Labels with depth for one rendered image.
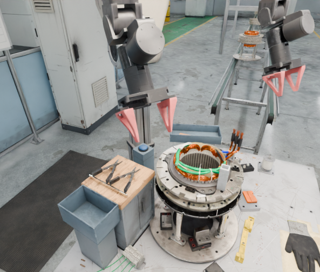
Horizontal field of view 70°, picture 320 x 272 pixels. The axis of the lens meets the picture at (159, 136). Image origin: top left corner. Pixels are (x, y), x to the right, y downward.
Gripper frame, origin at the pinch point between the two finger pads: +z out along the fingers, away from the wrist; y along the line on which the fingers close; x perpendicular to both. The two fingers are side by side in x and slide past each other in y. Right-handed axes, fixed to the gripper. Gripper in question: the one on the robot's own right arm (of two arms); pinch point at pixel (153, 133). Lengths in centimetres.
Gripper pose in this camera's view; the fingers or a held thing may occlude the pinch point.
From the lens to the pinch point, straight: 51.5
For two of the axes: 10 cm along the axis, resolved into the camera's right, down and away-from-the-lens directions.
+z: 2.6, 9.6, 0.9
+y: 8.6, -2.8, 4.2
